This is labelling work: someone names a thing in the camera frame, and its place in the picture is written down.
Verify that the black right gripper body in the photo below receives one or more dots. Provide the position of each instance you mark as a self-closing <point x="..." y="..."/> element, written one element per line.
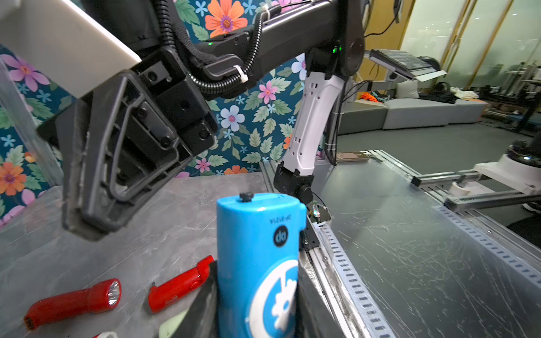
<point x="178" y="98"/>

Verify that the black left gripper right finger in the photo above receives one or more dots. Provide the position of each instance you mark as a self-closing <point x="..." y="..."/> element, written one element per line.
<point x="313" y="319"/>

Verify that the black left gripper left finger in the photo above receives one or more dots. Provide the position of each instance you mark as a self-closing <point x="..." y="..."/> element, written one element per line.
<point x="201" y="319"/>

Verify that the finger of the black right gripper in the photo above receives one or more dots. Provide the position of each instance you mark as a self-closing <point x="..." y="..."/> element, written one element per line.
<point x="118" y="151"/>

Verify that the pale green flashlight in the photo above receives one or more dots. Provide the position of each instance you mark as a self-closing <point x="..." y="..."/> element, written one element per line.
<point x="169" y="327"/>

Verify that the red flashlight plain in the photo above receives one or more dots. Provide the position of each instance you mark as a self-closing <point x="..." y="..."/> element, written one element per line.
<point x="165" y="295"/>
<point x="101" y="297"/>

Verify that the red flashlight white logo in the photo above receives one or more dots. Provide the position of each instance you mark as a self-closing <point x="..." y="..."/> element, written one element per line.
<point x="107" y="335"/>

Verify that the blue flashlight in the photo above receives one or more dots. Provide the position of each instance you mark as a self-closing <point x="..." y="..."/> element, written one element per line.
<point x="258" y="245"/>

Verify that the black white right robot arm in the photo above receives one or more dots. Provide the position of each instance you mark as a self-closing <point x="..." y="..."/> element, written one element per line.
<point x="218" y="87"/>

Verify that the grey sofa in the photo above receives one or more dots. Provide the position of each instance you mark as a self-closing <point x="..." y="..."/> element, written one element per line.
<point x="364" y="116"/>

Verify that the black keyboard on stand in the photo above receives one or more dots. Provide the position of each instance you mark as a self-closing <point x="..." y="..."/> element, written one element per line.
<point x="403" y="65"/>

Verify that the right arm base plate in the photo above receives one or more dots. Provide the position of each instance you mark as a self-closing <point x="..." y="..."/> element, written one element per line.
<point x="318" y="215"/>

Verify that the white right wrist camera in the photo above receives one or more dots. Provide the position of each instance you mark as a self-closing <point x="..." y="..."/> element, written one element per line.
<point x="64" y="43"/>

